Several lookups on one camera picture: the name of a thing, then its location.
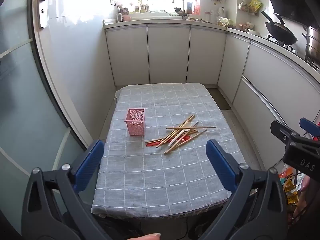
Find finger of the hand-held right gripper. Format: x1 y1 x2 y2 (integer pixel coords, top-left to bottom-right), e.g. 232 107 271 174
299 117 320 133
270 120 302 146

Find cream plastic spoon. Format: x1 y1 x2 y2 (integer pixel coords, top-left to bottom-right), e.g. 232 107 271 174
168 123 193 147

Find gas stove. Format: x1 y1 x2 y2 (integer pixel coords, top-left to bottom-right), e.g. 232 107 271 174
267 35 320 71

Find stack of small bowls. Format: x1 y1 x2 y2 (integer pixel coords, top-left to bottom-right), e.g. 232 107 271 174
238 22 261 35

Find wire wall rack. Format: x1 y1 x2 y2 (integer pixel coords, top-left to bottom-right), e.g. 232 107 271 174
237 1 260 17

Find orange snack packet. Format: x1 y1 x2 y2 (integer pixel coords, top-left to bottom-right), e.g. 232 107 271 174
279 165 295 179

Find black wok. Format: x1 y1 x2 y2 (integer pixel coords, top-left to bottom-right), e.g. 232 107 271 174
261 10 298 45

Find person's right hand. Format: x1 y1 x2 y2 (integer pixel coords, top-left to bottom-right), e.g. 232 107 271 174
301 174 312 193

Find metal door handle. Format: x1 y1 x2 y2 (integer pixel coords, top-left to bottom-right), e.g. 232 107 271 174
26 0 53 28

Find red plastic spoon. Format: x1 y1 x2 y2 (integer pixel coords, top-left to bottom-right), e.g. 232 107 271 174
146 135 191 147

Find white cabinet door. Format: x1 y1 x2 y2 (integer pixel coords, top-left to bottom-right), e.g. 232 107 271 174
186 26 227 85
105 24 150 87
147 24 191 84
217 34 251 103

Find yellow snack packet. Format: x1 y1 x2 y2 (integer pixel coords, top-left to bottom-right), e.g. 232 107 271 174
284 179 298 206

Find white drawer front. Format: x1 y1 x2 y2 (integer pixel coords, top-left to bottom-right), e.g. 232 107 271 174
241 41 320 122
232 79 320 169

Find pink perforated utensil holder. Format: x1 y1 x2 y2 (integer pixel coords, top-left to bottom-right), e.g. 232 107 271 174
124 108 146 137

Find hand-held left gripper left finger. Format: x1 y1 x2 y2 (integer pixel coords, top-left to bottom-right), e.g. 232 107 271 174
21 139 110 240

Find bunch of wooden chopsticks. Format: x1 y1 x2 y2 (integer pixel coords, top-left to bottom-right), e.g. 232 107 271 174
145 115 217 155

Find person's left hand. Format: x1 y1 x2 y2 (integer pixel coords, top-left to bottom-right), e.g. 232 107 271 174
139 233 162 240

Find napa cabbage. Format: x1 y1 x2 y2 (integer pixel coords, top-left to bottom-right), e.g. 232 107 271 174
216 17 235 27

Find steel pot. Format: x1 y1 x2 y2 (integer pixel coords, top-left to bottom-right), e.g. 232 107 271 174
302 26 320 58

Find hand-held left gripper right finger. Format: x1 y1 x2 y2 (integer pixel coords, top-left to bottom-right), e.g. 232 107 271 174
200 139 297 240

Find row of windowsill bottles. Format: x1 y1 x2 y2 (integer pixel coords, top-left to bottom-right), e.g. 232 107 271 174
134 0 151 14

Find frosted glass door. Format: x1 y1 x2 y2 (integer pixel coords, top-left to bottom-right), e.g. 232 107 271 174
0 0 100 230

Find grey checked tablecloth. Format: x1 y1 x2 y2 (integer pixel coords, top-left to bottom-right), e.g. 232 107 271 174
91 82 247 219

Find curved metal faucet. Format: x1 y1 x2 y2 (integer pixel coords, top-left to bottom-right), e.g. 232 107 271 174
172 0 187 20

